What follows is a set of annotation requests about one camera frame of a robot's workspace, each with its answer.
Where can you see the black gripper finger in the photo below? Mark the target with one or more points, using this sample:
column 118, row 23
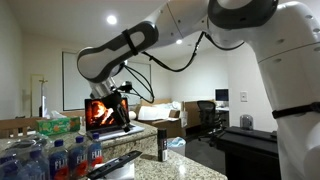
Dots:
column 127, row 125
column 119, row 120

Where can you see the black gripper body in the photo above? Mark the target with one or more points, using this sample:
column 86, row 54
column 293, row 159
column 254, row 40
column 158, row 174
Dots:
column 116, row 104

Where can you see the black bottle with label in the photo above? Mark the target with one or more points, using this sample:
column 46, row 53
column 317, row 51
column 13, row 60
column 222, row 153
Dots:
column 162, row 145

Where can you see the black remote control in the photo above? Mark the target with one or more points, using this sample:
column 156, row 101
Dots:
column 113, row 163

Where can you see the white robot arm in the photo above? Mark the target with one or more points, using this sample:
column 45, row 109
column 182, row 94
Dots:
column 293, row 83

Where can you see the Fiji water bottle blue cap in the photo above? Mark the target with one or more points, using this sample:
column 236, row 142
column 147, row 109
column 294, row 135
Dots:
column 11, row 170
column 78, row 158
column 95, row 151
column 36, row 166
column 58, row 163

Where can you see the open laptop showing fire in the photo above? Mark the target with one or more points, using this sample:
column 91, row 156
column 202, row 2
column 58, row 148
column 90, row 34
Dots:
column 100, row 115

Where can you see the narrow white window blind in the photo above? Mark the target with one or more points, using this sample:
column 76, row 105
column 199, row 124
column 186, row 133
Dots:
column 141, row 76

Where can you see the wide white window blind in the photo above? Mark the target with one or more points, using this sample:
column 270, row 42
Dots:
column 71, row 96

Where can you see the trash bin with bag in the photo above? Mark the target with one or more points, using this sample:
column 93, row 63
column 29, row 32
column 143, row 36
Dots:
column 176, row 145

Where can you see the green tissue box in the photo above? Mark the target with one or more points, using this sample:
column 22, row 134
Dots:
column 56, row 126

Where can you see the brown cardboard box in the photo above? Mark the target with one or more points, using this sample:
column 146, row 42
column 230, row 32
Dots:
column 190, row 113

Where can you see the white door with hook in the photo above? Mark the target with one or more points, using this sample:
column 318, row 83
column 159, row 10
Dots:
column 36, row 96

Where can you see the black office chair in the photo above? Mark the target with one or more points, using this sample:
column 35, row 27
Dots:
column 208, row 113

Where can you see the large round ceiling light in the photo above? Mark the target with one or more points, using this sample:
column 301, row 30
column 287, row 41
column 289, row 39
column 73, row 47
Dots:
column 111, row 19

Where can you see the small round ceiling light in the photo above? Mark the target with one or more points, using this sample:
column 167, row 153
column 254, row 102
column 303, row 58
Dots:
column 179, row 41

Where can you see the desktop computer monitor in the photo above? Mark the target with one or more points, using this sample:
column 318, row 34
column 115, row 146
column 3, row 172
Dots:
column 222, row 95

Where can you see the pack of water bottles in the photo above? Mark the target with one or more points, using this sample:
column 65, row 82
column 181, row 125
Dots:
column 20, row 143

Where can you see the grey mug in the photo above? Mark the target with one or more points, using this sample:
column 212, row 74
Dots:
column 246, row 121

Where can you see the black table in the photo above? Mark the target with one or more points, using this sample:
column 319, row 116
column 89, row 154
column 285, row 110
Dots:
column 250, row 150

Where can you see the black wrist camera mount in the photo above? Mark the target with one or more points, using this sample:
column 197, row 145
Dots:
column 125, row 87

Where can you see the white wall switch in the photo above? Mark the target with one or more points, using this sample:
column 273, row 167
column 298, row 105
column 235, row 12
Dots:
column 244, row 96

